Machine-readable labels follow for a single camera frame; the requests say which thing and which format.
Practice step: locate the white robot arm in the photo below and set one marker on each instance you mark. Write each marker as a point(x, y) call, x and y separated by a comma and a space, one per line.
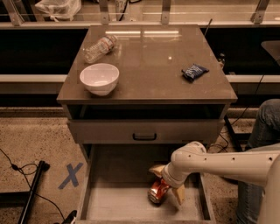
point(259, 166)

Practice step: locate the black drawer handle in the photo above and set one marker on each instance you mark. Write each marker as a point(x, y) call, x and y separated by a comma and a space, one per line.
point(144, 136)

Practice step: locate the metal railing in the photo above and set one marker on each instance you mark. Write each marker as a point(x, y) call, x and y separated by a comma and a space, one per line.
point(224, 13)

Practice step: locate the black pole on floor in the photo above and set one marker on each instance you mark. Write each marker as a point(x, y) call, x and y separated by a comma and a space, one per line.
point(42, 167)

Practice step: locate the blue chip bag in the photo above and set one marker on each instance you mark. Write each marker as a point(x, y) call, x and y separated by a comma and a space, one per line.
point(193, 72)

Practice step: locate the closed top drawer front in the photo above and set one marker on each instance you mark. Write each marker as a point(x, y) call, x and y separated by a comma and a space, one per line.
point(168, 132)

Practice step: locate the clear plastic water bottle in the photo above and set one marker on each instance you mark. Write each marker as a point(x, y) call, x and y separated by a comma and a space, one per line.
point(97, 50)

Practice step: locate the blue tape cross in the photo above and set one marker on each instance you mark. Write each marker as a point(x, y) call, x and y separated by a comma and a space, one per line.
point(71, 177)

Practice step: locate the white bowl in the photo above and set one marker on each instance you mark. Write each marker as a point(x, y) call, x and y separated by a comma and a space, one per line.
point(100, 79)

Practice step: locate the grey cabinet with counter top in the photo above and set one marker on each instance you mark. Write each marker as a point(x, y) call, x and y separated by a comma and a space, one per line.
point(151, 86)

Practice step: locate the white plastic bag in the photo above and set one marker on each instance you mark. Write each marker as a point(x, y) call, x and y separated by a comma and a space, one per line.
point(58, 10)

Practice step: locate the open middle drawer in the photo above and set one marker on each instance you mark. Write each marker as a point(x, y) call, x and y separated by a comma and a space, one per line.
point(116, 188)

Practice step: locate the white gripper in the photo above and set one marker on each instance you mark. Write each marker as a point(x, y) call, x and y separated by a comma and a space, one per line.
point(168, 177)

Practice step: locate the crushed red coke can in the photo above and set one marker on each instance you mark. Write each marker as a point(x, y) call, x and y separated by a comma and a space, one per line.
point(158, 190)

